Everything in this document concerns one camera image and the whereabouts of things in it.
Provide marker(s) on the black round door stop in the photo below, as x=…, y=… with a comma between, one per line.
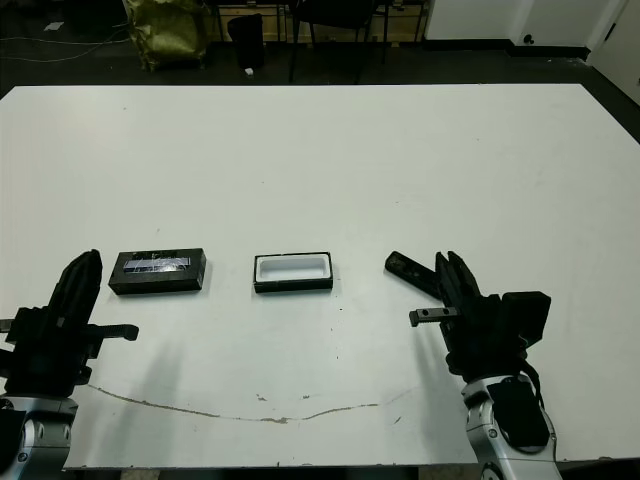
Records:
x=528, y=39

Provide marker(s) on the white door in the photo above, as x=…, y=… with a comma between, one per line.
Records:
x=620, y=50

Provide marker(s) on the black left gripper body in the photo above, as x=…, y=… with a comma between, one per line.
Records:
x=45, y=360

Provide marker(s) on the slim black camera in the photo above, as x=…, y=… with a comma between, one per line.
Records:
x=405, y=267

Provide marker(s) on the black waste bin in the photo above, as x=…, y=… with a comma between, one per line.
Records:
x=247, y=42

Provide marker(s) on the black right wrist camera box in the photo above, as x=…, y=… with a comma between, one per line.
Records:
x=525, y=312

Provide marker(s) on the yellow-green plastic bag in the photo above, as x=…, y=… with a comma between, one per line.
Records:
x=165, y=35

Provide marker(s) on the black mesh chair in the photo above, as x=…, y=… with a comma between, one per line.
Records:
x=330, y=10

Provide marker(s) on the black box with white insert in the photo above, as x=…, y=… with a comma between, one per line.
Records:
x=292, y=286

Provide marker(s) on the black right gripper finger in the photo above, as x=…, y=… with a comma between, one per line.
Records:
x=444, y=285
x=465, y=282

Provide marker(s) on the white sheet of paper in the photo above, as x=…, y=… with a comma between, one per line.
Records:
x=54, y=26

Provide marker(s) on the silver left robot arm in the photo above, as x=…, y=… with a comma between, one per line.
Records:
x=45, y=435

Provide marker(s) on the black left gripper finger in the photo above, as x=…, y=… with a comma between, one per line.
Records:
x=67, y=295
x=90, y=290

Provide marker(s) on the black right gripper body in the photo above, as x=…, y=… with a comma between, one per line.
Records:
x=480, y=340

